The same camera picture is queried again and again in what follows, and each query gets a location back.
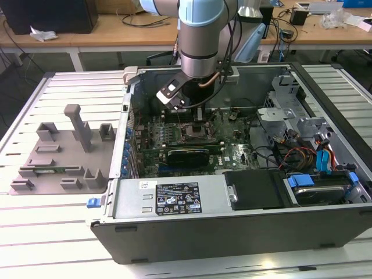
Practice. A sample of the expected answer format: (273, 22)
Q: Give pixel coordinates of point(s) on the black graphics card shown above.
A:
(189, 159)

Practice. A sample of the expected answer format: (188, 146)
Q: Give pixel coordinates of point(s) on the black open PC case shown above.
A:
(203, 241)

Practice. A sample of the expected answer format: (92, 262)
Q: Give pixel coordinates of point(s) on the CPU socket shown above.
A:
(184, 129)

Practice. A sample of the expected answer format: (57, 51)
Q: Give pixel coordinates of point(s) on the grey plastic case latch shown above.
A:
(130, 74)

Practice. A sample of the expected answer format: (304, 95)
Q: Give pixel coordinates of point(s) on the silver metal drive cage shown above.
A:
(273, 114)

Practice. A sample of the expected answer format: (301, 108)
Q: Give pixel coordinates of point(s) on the grey parts rack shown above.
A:
(69, 155)

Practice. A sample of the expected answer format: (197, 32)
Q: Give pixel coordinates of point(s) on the round coin cell battery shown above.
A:
(232, 117)

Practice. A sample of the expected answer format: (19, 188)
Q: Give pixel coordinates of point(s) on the large black computer tower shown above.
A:
(58, 17)

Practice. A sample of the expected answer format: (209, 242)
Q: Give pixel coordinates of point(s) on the grey flat tray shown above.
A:
(322, 7)

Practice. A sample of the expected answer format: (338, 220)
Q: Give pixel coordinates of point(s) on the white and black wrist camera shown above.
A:
(170, 88)

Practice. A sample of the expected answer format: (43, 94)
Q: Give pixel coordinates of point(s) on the hard disk in blue carrier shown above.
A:
(316, 195)

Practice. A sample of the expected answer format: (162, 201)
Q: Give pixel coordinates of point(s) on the small black cube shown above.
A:
(298, 17)

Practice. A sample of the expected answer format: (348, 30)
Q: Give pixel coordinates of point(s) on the small black adapter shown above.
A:
(287, 34)

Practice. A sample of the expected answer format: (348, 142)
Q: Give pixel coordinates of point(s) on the white plug adapter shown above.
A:
(264, 56)

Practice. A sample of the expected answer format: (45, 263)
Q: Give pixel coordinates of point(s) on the crumpled white paper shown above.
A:
(43, 35)

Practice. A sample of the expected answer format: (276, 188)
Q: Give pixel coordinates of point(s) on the wooden desk white frame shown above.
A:
(110, 32)

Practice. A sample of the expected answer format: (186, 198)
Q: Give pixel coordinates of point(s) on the black plastic shroud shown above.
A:
(253, 189)

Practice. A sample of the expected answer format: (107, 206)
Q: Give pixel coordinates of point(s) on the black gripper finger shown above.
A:
(199, 116)

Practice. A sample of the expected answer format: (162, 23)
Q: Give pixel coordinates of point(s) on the blue box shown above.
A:
(357, 3)

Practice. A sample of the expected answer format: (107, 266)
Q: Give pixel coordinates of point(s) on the blue case release tab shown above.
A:
(93, 203)

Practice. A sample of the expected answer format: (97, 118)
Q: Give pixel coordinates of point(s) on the silver CPU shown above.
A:
(190, 130)

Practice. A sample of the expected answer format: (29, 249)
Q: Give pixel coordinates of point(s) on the brown cardboard box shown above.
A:
(113, 5)

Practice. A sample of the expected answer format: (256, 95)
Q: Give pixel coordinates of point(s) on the black box on desk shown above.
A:
(268, 26)

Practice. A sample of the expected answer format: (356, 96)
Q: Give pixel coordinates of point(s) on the silver power supply black label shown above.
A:
(130, 200)

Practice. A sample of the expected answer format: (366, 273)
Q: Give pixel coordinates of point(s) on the clear plastic bags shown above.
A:
(334, 19)

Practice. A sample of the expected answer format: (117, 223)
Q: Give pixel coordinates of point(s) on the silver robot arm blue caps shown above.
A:
(197, 37)

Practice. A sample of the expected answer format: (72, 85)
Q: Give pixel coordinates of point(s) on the RAM slot white clips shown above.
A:
(207, 116)
(216, 146)
(207, 110)

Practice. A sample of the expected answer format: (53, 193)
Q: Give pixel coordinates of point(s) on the green RAM stick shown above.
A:
(59, 169)

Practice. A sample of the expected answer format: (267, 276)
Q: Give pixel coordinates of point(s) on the green motherboard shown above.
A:
(235, 157)

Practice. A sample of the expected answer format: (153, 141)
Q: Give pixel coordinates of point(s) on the small white box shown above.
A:
(366, 25)

